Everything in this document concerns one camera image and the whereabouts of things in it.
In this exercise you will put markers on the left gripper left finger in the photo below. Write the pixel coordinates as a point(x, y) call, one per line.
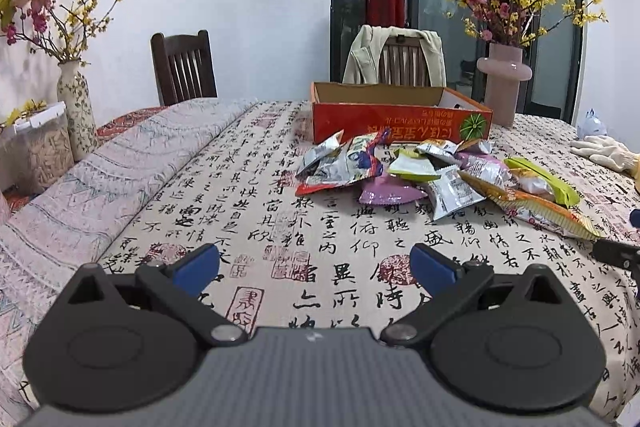
point(174, 289)

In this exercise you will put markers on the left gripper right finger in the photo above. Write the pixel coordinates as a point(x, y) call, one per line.
point(453, 288)

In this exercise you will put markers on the orange long snack packet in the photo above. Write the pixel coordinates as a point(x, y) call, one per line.
point(535, 210)

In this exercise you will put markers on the white gloves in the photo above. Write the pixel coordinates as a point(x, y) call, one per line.
point(607, 152)

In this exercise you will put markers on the purple snack packet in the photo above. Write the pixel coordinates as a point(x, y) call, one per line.
point(387, 190)

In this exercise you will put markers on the calligraphy print tablecloth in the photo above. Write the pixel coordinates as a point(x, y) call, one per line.
point(326, 260)

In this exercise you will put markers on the green snack packet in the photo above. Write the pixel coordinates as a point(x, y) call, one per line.
point(534, 180)

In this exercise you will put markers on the pink patterned blanket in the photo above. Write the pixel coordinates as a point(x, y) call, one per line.
point(78, 217)

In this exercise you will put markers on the red silver snack packet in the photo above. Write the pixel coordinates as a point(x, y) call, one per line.
point(333, 164)

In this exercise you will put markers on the orange cardboard box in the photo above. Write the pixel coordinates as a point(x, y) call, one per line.
point(410, 114)

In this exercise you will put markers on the white clear storage box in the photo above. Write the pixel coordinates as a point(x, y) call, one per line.
point(35, 146)

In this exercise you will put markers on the dark wooden chair left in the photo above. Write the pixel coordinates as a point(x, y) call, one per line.
point(183, 67)

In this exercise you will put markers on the floral ceramic vase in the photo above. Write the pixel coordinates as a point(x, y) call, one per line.
point(72, 89)

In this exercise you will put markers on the pink vase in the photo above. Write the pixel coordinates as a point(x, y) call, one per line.
point(505, 71)

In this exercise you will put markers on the wooden chair with jacket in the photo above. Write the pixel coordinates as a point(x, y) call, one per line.
point(402, 63)

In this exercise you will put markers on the beige jacket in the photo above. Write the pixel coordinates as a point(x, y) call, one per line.
point(367, 48)

